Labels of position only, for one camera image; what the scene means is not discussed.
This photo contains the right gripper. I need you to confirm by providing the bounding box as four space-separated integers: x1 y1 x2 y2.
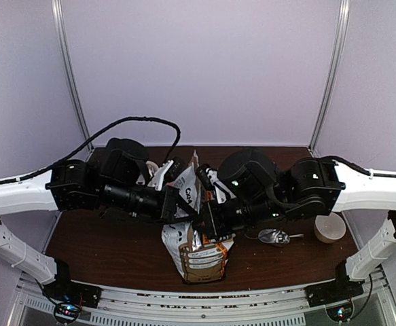
192 193 287 240

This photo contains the pet food bag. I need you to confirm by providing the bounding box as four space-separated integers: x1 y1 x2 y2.
161 152 234 285

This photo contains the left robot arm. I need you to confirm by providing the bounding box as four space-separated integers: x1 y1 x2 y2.
0 138 197 302

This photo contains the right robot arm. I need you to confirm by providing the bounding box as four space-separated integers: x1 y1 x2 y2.
194 149 396 300

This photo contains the pink double pet feeder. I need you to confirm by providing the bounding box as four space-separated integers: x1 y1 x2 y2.
146 161 159 177

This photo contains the metal scoop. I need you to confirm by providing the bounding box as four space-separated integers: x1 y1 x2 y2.
257 229 304 247

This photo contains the beige ceramic bowl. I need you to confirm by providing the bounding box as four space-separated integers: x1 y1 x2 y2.
314 213 346 244

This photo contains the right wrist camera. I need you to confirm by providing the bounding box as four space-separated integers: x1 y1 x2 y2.
196 164 213 191

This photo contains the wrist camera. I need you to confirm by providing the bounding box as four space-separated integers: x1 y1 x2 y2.
167 156 185 182
196 164 213 191

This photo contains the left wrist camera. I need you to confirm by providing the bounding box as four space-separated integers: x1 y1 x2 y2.
167 156 185 182

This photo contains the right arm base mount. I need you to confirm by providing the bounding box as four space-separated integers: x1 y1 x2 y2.
304 260 364 324

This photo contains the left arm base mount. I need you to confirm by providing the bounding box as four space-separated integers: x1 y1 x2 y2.
39 259 102 325

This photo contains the right aluminium frame post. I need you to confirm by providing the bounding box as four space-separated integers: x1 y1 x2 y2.
308 0 351 156

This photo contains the aluminium frame post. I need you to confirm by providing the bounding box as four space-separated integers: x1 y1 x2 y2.
51 0 90 141
308 0 351 156

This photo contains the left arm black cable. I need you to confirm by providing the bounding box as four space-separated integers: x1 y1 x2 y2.
0 116 181 187

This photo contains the left aluminium frame post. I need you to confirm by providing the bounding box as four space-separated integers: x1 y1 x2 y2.
51 0 90 141

